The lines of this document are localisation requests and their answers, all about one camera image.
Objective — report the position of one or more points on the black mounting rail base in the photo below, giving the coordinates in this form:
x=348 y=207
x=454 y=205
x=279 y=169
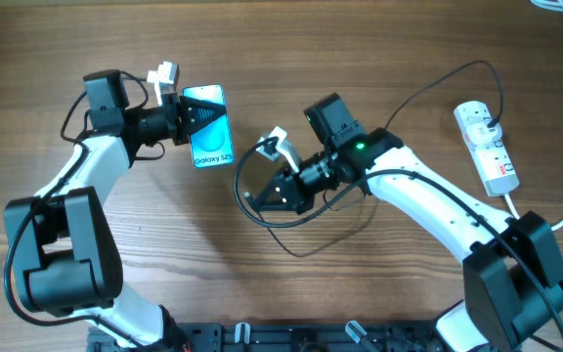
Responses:
x=390 y=337

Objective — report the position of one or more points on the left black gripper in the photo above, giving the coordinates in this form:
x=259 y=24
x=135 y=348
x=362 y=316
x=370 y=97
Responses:
x=171 y=107

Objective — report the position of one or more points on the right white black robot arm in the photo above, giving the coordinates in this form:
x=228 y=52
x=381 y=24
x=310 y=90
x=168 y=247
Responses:
x=512 y=267

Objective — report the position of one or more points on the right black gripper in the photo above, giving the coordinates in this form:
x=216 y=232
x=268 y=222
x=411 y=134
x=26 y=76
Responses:
x=296 y=195

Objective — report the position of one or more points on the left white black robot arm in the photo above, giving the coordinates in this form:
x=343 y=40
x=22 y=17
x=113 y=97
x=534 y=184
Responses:
x=63 y=265

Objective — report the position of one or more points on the white power strip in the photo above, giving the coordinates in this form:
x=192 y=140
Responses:
x=492 y=162

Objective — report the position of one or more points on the blue Galaxy smartphone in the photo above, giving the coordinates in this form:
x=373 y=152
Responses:
x=211 y=146

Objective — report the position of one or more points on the white charger plug adapter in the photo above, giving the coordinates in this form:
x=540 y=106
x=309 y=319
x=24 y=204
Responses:
x=479 y=134

